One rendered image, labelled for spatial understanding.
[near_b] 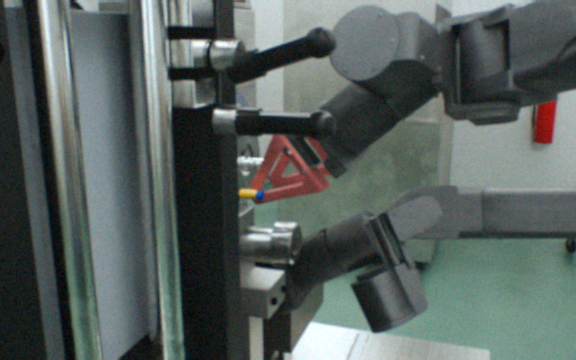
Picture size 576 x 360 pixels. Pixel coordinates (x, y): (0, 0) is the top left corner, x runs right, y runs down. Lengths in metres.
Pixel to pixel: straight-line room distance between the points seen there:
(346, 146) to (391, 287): 0.18
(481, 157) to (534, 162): 0.42
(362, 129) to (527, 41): 0.15
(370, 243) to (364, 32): 0.25
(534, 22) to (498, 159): 4.70
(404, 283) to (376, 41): 0.30
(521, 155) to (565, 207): 4.46
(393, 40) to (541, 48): 0.10
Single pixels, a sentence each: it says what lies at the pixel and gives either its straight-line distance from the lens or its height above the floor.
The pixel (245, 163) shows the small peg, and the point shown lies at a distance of 0.56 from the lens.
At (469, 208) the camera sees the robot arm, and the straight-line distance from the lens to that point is 0.63.
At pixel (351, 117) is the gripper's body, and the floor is 1.30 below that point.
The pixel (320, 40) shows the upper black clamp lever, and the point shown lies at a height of 1.37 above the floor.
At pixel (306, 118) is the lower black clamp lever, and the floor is 1.34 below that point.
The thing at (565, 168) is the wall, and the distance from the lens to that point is 5.19.
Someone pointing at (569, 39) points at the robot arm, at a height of 1.37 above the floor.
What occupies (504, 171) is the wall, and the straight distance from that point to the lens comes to 5.16.
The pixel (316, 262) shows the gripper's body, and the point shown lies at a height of 1.13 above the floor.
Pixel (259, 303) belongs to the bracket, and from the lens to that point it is 0.57.
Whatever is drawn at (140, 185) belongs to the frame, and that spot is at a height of 1.31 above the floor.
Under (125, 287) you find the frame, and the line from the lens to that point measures 0.28.
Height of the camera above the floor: 1.37
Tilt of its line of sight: 15 degrees down
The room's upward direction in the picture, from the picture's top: straight up
